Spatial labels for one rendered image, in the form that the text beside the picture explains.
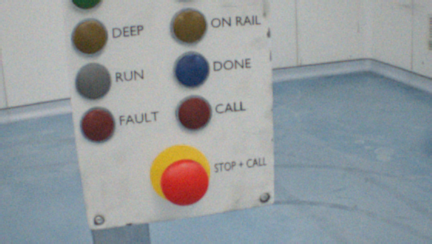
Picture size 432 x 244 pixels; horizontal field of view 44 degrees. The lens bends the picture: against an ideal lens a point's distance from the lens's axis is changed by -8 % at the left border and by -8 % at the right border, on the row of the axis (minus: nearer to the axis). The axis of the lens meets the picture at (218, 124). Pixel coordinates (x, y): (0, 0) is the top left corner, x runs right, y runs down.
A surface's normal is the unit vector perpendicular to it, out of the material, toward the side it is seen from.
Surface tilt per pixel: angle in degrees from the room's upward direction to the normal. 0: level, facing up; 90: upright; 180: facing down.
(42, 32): 90
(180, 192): 93
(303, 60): 90
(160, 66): 90
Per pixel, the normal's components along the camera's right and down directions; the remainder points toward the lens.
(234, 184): 0.25, 0.29
